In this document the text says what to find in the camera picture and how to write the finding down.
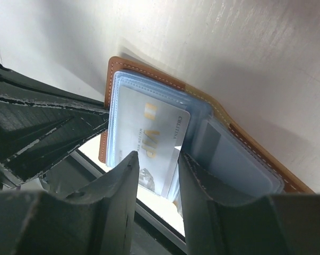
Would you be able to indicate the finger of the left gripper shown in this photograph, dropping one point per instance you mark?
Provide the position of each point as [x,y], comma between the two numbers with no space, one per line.
[41,125]

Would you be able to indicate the silver VIP card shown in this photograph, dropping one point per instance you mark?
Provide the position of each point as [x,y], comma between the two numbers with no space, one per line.
[218,152]
[152,128]

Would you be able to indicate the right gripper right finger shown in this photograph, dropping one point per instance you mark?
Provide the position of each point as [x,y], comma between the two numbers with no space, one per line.
[218,219]

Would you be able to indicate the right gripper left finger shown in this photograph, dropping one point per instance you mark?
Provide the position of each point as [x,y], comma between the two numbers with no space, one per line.
[96,219]

